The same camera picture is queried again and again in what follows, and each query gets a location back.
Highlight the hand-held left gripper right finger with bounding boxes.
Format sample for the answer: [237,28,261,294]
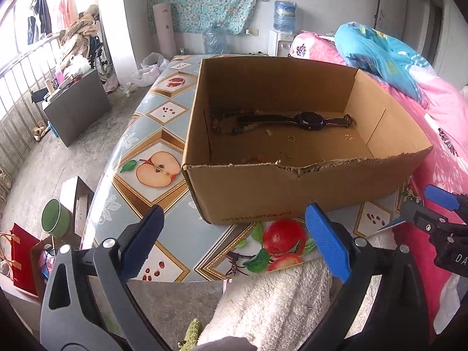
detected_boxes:
[304,202,429,351]

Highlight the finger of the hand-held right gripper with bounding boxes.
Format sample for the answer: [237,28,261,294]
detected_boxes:
[424,185,468,211]
[400,199,468,238]

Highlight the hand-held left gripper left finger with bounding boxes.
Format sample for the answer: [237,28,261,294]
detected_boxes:
[39,204,172,351]

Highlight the brown cardboard box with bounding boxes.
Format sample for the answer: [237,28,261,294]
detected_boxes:
[181,56,434,226]

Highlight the black wrist watch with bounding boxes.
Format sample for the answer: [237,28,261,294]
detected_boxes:
[236,111,354,132]

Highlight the pink beaded bracelet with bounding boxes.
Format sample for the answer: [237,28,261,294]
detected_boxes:
[210,107,264,136]

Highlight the fruit print tablecloth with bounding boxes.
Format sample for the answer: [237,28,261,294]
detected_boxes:
[78,55,417,283]

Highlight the pink floral blanket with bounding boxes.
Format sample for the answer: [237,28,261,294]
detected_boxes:
[289,31,468,337]

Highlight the small wooden stool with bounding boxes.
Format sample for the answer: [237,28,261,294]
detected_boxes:
[60,176,96,250]

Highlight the white fluffy robe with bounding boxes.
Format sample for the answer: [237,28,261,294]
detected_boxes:
[197,259,388,351]

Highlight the green cup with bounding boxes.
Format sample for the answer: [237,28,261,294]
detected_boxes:
[40,198,76,239]

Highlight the red paper bag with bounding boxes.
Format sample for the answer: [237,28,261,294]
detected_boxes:
[9,223,43,297]

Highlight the dark grey cabinet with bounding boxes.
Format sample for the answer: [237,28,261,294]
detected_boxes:
[42,68,112,147]

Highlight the pair of beige shoes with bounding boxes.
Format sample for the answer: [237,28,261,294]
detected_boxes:
[32,120,50,142]

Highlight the blue patterned pillow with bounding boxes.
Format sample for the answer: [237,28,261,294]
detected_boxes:
[334,22,436,105]

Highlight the white plastic bags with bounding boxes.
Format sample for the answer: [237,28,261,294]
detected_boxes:
[129,53,171,89]

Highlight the metal railing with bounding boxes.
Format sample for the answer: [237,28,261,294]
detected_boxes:
[0,35,63,176]

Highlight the wheelchair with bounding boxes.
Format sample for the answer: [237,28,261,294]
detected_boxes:
[88,33,111,81]

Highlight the white water dispenser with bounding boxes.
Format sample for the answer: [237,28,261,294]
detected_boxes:
[268,29,297,58]

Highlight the clear empty water bottle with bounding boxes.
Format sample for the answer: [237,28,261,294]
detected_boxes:
[202,23,229,56]

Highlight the pile of clothes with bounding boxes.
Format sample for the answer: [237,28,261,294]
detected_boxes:
[58,4,101,74]

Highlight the blue water cooler bottle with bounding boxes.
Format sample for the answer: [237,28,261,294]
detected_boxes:
[273,0,298,33]

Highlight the dark hanging jacket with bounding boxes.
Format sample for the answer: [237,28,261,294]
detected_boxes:
[27,0,52,45]

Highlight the pink hanging garment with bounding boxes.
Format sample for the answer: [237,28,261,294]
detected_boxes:
[54,0,80,32]

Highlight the teal floral wall cloth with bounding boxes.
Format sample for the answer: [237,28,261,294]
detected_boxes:
[147,0,269,36]

